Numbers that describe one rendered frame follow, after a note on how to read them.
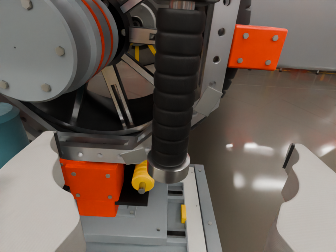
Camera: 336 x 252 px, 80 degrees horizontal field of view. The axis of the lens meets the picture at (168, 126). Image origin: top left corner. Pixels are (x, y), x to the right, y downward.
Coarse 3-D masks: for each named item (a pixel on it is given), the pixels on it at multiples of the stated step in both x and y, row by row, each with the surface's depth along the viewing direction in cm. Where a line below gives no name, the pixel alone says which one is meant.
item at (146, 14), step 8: (120, 0) 77; (136, 8) 74; (144, 8) 74; (152, 8) 78; (144, 16) 76; (152, 16) 76; (144, 24) 77; (152, 24) 77; (144, 48) 85; (144, 56) 87; (152, 56) 87; (144, 64) 88
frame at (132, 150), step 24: (216, 24) 33; (216, 48) 35; (216, 72) 37; (0, 96) 44; (216, 96) 39; (24, 120) 48; (192, 120) 42; (72, 144) 46; (96, 144) 46; (120, 144) 50; (144, 144) 45
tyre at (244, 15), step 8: (240, 0) 39; (248, 0) 39; (240, 8) 39; (248, 8) 40; (240, 16) 40; (248, 16) 40; (240, 24) 40; (248, 24) 41; (232, 72) 45; (224, 80) 46; (224, 88) 47; (48, 120) 52; (200, 120) 51; (56, 128) 52; (64, 128) 53; (192, 128) 52
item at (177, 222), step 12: (168, 192) 93; (180, 192) 93; (168, 204) 91; (180, 204) 91; (168, 216) 86; (180, 216) 86; (168, 228) 78; (180, 228) 81; (168, 240) 74; (180, 240) 75
